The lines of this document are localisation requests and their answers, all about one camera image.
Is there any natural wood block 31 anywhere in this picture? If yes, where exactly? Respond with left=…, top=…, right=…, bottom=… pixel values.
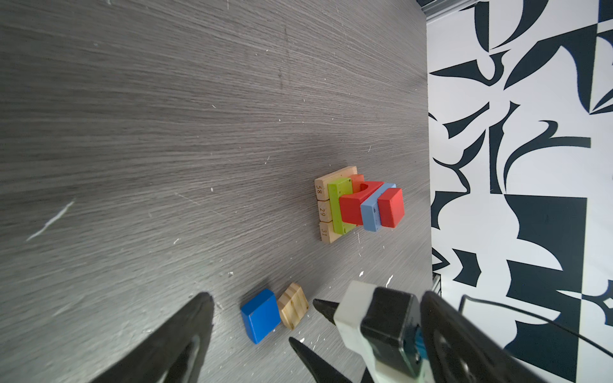
left=319, top=221, right=355, bottom=244

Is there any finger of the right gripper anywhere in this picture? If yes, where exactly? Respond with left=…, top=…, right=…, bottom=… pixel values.
left=288, top=338, right=351, bottom=383
left=313, top=298, right=339, bottom=326

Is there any dark blue wood cube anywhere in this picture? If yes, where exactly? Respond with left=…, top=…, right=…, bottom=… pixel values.
left=240, top=289, right=281, bottom=344

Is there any small red wood cube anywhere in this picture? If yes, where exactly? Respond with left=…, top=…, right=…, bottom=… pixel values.
left=378, top=188, right=405, bottom=228

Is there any natural wood block 58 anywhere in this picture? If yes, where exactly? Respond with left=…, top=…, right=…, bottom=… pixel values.
left=314, top=166, right=358, bottom=201

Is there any orange wood block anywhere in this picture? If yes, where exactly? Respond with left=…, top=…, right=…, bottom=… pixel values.
left=350, top=174, right=365, bottom=194

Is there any lime green wood block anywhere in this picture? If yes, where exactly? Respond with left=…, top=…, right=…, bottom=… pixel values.
left=328, top=177, right=353, bottom=234

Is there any natural wood block 29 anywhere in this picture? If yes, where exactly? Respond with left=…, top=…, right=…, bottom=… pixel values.
left=317, top=199, right=333, bottom=223

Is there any light blue wood block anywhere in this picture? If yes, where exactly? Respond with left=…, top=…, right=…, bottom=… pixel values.
left=360, top=183, right=396, bottom=232

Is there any red arch wood block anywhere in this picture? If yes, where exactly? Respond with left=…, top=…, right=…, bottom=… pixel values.
left=340, top=181, right=384, bottom=225

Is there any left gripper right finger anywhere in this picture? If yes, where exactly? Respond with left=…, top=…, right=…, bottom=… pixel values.
left=420, top=291, right=543, bottom=383

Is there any small natural wood cube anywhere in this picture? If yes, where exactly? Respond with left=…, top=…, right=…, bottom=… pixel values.
left=277, top=282, right=309, bottom=330

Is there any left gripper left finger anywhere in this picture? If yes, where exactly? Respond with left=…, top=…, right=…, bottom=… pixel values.
left=94, top=292, right=215, bottom=382

